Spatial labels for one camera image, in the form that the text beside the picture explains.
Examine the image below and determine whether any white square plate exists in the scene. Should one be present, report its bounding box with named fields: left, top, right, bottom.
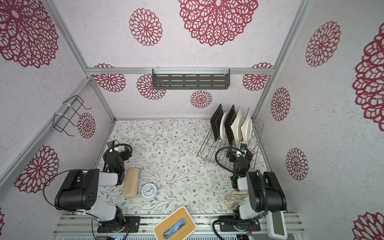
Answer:
left=241, top=110, right=253, bottom=145
left=231, top=108, right=245, bottom=148

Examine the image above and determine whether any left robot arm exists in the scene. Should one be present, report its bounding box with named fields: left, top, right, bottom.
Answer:
left=54, top=144, right=133, bottom=233

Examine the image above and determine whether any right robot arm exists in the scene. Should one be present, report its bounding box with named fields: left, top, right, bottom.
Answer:
left=230, top=143, right=287, bottom=221

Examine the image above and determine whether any beige glasses case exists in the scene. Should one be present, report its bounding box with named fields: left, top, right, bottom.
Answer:
left=123, top=168, right=140, bottom=199

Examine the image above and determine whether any white round floral plate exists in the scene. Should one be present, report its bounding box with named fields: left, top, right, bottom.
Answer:
left=220, top=112, right=229, bottom=141

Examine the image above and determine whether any small white alarm clock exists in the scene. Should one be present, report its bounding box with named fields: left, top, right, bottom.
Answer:
left=141, top=183, right=158, bottom=201

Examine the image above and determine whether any black square plate inner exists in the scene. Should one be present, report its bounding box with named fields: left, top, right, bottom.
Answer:
left=224, top=105, right=236, bottom=146

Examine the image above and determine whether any black square plate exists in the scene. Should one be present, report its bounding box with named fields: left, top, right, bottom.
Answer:
left=224, top=105, right=236, bottom=146
left=210, top=104, right=224, bottom=141

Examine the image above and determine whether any black square plate outer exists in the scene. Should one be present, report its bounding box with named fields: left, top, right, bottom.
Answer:
left=210, top=104, right=224, bottom=141

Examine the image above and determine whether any white digital timer display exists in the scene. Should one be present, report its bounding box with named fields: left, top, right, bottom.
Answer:
left=266, top=211, right=288, bottom=240

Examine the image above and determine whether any bamboo lid tissue box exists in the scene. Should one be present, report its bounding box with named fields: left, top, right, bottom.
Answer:
left=154, top=207, right=197, bottom=240

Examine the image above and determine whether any metal wire dish rack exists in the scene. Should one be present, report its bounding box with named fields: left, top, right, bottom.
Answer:
left=197, top=121, right=268, bottom=171

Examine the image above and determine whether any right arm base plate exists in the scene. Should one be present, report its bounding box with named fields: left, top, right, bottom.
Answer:
left=219, top=216, right=261, bottom=232

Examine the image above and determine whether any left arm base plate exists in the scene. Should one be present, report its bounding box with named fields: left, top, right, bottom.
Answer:
left=97, top=217, right=141, bottom=234

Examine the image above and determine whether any black wire wall basket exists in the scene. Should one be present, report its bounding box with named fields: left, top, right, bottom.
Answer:
left=52, top=95, right=91, bottom=137

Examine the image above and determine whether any grey wall shelf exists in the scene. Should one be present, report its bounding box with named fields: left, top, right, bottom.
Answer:
left=152, top=69, right=231, bottom=90

